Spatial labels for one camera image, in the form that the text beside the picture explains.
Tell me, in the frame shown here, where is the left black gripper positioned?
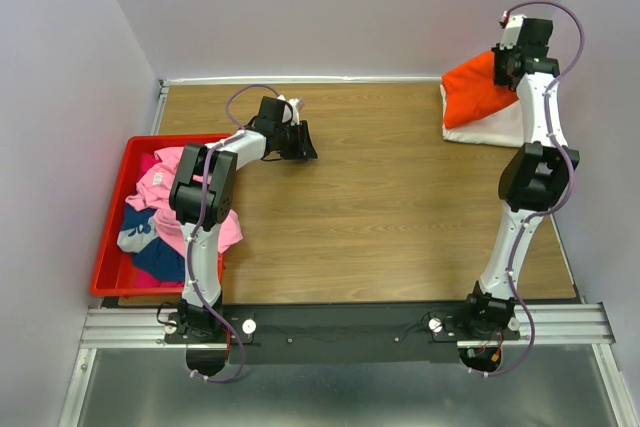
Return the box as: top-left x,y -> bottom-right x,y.
274,121 -> 318,161

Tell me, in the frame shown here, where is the orange t shirt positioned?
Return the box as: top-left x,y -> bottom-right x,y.
441,50 -> 518,129

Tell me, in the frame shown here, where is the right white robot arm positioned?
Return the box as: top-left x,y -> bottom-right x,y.
459,14 -> 580,339

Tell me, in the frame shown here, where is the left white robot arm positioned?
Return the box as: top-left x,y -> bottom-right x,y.
169,95 -> 318,342

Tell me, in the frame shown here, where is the folded white t shirt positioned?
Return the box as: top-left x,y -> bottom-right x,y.
442,101 -> 524,148

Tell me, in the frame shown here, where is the pink t shirt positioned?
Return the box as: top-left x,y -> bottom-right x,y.
124,145 -> 245,253

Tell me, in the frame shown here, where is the magenta t shirt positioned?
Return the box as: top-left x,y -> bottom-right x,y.
136,153 -> 164,187

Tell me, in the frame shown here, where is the navy blue printed t shirt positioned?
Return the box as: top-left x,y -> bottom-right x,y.
117,204 -> 185,282

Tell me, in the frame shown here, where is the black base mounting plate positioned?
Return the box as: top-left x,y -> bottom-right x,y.
156,301 -> 520,371

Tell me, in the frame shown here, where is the red plastic bin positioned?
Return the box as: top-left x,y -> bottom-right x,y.
90,133 -> 227,297

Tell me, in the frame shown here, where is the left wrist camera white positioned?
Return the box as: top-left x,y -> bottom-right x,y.
278,95 -> 305,125

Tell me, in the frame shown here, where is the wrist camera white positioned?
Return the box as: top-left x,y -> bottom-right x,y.
278,95 -> 305,125
500,14 -> 526,50

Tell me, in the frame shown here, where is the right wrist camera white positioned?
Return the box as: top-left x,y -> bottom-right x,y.
500,14 -> 526,50

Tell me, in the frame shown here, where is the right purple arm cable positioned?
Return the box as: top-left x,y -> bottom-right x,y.
499,0 -> 586,308

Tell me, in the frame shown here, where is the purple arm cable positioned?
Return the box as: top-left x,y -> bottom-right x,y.
184,84 -> 289,298
499,0 -> 586,308

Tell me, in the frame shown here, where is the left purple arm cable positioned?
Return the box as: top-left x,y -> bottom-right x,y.
184,84 -> 289,298

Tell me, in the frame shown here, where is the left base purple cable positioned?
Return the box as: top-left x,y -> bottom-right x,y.
174,296 -> 249,384

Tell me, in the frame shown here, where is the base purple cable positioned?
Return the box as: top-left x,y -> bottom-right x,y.
174,296 -> 249,384
467,296 -> 536,378

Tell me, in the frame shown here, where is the aluminium frame rail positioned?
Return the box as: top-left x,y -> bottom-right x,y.
80,304 -> 615,349

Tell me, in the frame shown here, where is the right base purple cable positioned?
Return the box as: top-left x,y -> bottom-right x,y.
467,296 -> 536,378

